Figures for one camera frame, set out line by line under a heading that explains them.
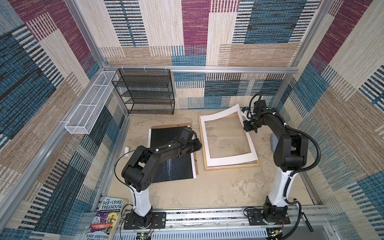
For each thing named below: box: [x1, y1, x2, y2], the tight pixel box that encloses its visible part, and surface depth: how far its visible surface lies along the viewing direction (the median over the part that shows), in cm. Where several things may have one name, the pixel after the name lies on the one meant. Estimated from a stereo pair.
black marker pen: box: [301, 212, 314, 232], surface depth 73 cm
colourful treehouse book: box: [84, 197, 124, 240], surface depth 73 cm
